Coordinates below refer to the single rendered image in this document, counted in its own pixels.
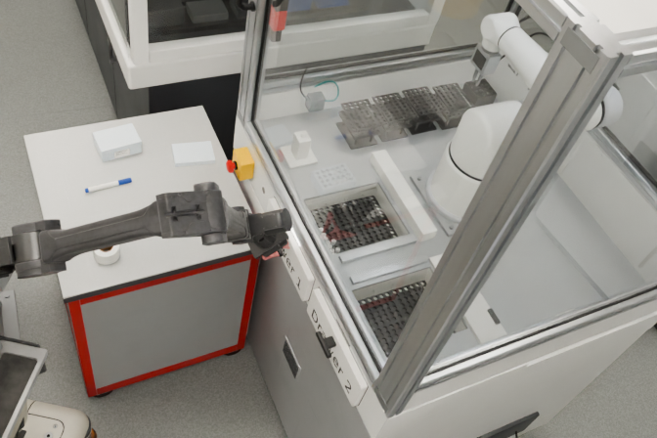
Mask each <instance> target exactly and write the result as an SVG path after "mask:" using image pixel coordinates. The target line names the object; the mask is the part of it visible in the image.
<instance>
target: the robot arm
mask: <svg viewBox="0 0 657 438"><path fill-rule="evenodd" d="M155 197H156V201H154V202H153V203H152V204H150V205H148V206H146V207H144V208H142V209H140V210H137V211H133V212H130V213H126V214H122V215H118V216H115V217H111V218H108V219H104V220H100V221H97V222H93V223H89V224H85V225H81V226H78V227H74V228H70V229H62V227H61V220H60V219H45V220H40V221H37V222H31V223H24V224H19V225H16V226H13V227H12V236H8V237H4V238H1V237H0V279H1V278H5V277H9V274H12V273H14V271H16V273H17V275H18V279H28V278H36V277H42V276H48V275H53V274H58V273H59V272H62V271H66V262H67V261H69V260H71V259H72V258H73V257H75V256H77V255H79V254H82V253H85V252H89V251H94V250H98V249H102V248H106V247H110V246H115V245H119V244H123V243H127V242H131V241H138V240H142V239H146V238H151V237H162V238H163V239H176V238H192V237H201V242H202V245H206V246H209V245H214V244H220V243H225V242H231V243H232V244H244V243H248V246H249V248H250V250H251V252H252V254H253V257H254V258H255V259H257V260H258V259H259V257H260V256H262V258H263V259H264V260H267V259H270V258H273V257H277V256H280V255H279V254H278V252H277V250H279V249H280V248H286V249H290V247H289V243H288V241H287V240H288V239H289V236H288V234H287V233H286V232H289V231H290V230H291V228H292V220H291V216H290V213H289V211H288V210H287V209H286V208H282V209H278V210H273V211H268V212H264V213H256V214H252V213H249V212H248V209H244V206H234V207H231V206H229V205H228V203H227V202H226V200H225V199H224V198H223V197H222V191H221V190H220V189H219V185H218V184H216V183H215V182H211V181H209V182H203V183H198V184H194V190H193V191H189V192H175V193H164V194H160V195H156V196H155Z"/></svg>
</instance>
